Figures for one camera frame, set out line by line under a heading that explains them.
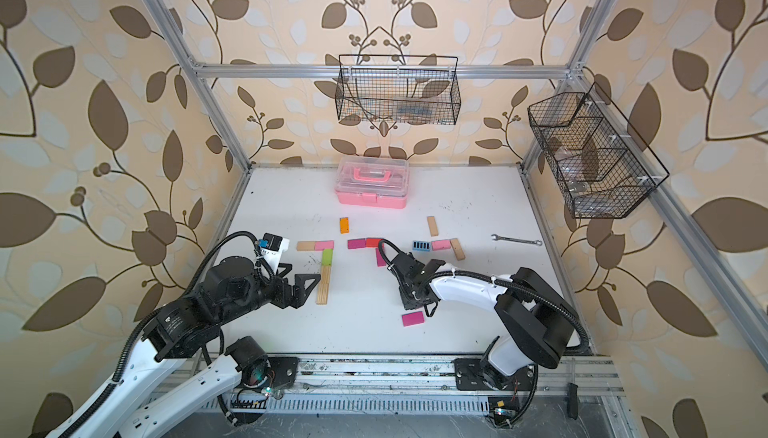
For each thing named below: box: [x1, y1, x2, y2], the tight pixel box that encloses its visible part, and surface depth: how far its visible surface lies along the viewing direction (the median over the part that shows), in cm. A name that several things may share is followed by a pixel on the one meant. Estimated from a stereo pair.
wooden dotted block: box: [427, 216, 439, 237], surface depth 105 cm
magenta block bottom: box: [401, 311, 425, 327], surface depth 84 cm
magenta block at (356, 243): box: [347, 238, 366, 249], surface depth 101 cm
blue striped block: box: [412, 240, 431, 252], surface depth 98 cm
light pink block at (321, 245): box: [315, 240, 335, 251], surface depth 101 cm
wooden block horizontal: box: [450, 238, 466, 261], surface depth 98 cm
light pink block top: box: [432, 240, 451, 251], surface depth 98 cm
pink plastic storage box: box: [335, 155, 410, 209], surface depth 107 cm
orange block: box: [339, 217, 349, 234], surface depth 106 cm
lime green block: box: [322, 249, 333, 266], surface depth 98 cm
